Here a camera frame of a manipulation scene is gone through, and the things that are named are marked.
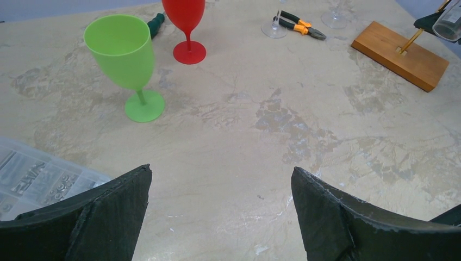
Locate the clear champagne flute with label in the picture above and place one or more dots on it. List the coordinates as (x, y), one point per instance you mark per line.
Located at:
(447, 26)

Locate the gold wire glass rack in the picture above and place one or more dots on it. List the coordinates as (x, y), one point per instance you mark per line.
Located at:
(420, 31)

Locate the clear plastic screw box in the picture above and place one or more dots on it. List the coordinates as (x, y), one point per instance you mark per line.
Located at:
(32, 179)

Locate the clear tall flute glass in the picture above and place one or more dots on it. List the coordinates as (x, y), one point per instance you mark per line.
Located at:
(272, 28)

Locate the red plastic goblet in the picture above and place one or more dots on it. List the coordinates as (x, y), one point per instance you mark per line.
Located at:
(186, 15)

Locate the orange black pliers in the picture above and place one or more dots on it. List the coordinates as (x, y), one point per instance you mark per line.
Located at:
(294, 23)

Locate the green plastic goblet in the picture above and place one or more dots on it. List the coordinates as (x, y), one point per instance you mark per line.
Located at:
(122, 47)

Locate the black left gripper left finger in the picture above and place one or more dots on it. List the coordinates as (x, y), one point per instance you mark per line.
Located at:
(102, 223)

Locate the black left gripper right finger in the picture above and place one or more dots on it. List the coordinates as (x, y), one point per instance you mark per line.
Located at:
(338, 226)

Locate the small dark object behind goblet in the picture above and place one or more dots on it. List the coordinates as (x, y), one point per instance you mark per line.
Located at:
(155, 24)

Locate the wooden rack base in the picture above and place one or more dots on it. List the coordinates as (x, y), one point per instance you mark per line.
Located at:
(417, 65)

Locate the clear glass on rack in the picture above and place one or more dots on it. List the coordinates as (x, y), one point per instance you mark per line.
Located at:
(335, 19)

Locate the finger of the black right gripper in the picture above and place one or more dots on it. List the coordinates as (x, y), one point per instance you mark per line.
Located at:
(426, 23)

